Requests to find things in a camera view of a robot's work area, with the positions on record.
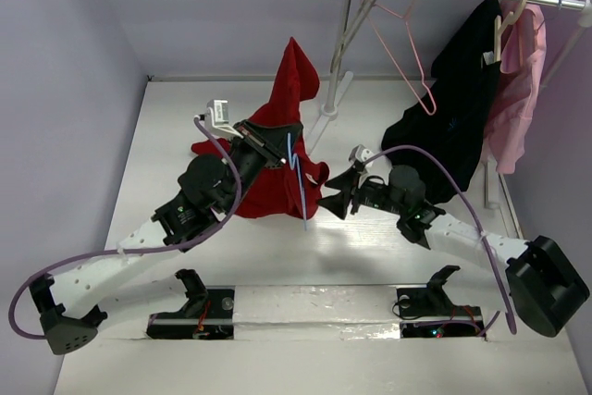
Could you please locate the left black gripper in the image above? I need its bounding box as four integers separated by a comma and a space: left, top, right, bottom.
221, 120, 303, 216

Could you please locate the blue wire hanger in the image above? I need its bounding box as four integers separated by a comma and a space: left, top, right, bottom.
287, 132, 308, 230

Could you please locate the red t shirt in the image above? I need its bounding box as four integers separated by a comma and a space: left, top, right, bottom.
178, 39, 329, 219

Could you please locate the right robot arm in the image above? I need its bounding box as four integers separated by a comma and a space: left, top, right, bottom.
318, 163, 590, 338

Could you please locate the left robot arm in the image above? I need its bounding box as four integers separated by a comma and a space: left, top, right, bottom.
26, 116, 302, 355

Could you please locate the black t shirt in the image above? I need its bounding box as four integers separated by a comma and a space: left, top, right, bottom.
381, 0, 501, 191

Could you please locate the grey plastic hanger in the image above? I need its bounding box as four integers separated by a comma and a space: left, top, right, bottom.
329, 0, 377, 74

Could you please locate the pink shirt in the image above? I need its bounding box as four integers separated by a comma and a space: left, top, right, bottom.
484, 0, 547, 175

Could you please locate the wooden hanger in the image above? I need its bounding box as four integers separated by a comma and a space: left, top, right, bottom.
493, 0, 528, 62

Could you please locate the white clothes rack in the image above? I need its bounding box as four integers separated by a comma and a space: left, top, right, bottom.
304, 0, 592, 211

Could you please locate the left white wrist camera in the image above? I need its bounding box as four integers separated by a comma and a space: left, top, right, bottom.
194, 99, 241, 141

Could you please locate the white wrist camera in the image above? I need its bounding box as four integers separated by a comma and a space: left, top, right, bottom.
348, 144, 374, 172
194, 99, 241, 141

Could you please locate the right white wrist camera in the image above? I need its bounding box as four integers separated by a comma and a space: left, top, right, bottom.
348, 144, 374, 172

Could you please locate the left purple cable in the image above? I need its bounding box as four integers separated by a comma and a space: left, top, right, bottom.
8, 115, 244, 339

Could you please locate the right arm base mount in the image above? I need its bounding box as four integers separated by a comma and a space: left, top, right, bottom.
391, 265, 485, 339

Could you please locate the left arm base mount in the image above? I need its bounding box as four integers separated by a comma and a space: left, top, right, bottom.
146, 269, 235, 340

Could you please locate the pink wire hanger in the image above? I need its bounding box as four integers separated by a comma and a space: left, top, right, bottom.
367, 0, 438, 117

